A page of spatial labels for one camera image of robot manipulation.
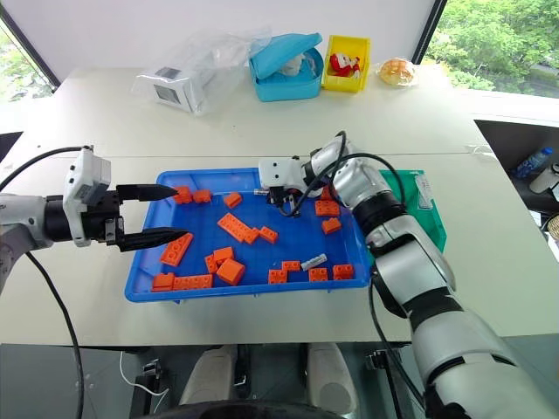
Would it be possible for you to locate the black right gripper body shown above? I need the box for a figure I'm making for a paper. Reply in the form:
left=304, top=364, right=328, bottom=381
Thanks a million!
left=266, top=185, right=307, bottom=198

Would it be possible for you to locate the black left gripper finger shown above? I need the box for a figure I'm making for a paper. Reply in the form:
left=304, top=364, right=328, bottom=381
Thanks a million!
left=117, top=226, right=190, bottom=254
left=115, top=183, right=181, bottom=203

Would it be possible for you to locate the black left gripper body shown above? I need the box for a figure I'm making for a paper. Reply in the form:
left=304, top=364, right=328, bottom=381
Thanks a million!
left=81, top=189, right=127, bottom=253

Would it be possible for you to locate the blue plastic bin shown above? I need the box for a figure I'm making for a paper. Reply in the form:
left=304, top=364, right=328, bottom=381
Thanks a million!
left=124, top=168, right=373, bottom=305

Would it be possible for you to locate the yellow plastic bin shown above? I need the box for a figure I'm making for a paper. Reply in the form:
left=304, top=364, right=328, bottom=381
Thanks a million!
left=321, top=34, right=372, bottom=93

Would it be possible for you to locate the green plastic bin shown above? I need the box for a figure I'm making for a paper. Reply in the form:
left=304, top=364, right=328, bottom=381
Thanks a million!
left=376, top=169, right=449, bottom=255

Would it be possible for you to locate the wide orange toy plate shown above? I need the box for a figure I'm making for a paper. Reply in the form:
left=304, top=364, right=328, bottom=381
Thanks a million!
left=159, top=231, right=195, bottom=268

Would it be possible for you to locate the long orange toy plate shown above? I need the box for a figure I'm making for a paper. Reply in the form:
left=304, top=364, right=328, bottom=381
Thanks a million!
left=216, top=212, right=255, bottom=243

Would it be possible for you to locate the long orange toy brick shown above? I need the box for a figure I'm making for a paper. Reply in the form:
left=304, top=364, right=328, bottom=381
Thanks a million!
left=172, top=273, right=215, bottom=292

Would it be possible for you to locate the large orange slope brick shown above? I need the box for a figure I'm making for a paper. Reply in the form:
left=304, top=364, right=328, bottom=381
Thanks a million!
left=215, top=258, right=247, bottom=287

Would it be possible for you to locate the white cardboard box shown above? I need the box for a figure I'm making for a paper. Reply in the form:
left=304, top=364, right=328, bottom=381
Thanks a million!
left=151, top=65, right=207, bottom=114

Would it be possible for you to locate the light blue lidded container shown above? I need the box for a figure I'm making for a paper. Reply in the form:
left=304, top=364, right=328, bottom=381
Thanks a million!
left=248, top=31, right=325, bottom=104

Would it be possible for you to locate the white item in blue container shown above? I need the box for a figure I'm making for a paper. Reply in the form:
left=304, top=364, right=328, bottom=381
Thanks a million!
left=277, top=52, right=307, bottom=79

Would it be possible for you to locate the metal table clamp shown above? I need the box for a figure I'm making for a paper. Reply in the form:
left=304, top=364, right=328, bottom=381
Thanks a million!
left=365, top=348, right=389, bottom=373
left=141, top=358, right=163, bottom=381

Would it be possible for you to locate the red and white toy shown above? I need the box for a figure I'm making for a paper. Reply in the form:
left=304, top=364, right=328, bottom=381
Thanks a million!
left=328, top=52, right=364, bottom=79

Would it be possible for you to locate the white rounded robot leg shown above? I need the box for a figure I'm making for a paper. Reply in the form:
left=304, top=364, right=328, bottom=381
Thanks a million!
left=305, top=341, right=360, bottom=416
left=180, top=343, right=239, bottom=407

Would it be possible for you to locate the white box in plastic bag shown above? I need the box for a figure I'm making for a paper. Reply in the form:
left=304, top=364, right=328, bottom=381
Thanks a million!
left=132, top=26, right=273, bottom=118

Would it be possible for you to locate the wrapped bread bun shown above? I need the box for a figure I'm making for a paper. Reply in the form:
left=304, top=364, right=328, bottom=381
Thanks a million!
left=376, top=57, right=420, bottom=89

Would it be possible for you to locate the clear water bottle blue label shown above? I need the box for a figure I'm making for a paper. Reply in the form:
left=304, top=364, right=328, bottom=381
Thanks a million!
left=514, top=147, right=556, bottom=180

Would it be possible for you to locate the white cup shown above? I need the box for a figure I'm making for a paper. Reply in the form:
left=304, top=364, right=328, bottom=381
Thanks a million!
left=528, top=161, right=559, bottom=194

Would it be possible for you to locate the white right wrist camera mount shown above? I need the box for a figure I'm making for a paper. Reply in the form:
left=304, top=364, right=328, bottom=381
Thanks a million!
left=257, top=156, right=306, bottom=190

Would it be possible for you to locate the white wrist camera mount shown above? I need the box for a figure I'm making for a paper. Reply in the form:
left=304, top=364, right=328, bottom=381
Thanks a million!
left=62, top=147, right=113, bottom=248
left=257, top=156, right=306, bottom=190

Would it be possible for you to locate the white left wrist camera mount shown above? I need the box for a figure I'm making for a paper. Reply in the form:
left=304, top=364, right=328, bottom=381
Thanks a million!
left=62, top=147, right=113, bottom=248

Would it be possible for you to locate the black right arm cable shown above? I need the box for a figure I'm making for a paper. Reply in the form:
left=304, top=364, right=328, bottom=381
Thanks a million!
left=277, top=129, right=425, bottom=409

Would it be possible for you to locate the thin white cable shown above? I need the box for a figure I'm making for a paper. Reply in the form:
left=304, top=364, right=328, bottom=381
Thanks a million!
left=119, top=350, right=170, bottom=399

